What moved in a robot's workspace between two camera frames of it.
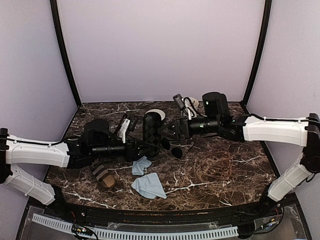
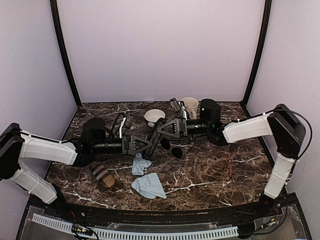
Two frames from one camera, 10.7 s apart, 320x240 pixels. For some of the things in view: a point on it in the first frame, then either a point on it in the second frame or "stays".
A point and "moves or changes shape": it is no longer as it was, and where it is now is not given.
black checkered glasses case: [152, 130] moves or changes shape
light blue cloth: [149, 185] stays
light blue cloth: [138, 165] stays
